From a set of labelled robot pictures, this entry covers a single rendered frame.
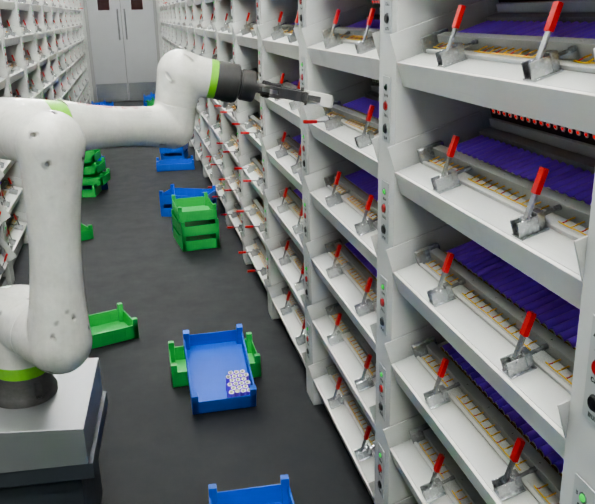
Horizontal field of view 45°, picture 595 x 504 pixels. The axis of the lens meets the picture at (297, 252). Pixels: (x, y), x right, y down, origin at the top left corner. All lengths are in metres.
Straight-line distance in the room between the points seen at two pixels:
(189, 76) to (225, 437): 1.05
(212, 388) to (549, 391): 1.54
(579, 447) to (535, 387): 0.14
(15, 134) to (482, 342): 0.89
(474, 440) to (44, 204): 0.87
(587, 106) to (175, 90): 1.12
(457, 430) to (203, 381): 1.27
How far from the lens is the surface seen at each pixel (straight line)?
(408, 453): 1.59
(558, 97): 0.88
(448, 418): 1.33
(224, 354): 2.49
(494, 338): 1.15
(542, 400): 1.01
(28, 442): 1.65
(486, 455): 1.24
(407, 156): 1.38
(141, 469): 2.12
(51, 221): 1.42
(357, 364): 1.92
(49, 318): 1.48
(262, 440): 2.18
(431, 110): 1.39
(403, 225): 1.41
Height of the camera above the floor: 1.18
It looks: 18 degrees down
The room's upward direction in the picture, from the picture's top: 1 degrees counter-clockwise
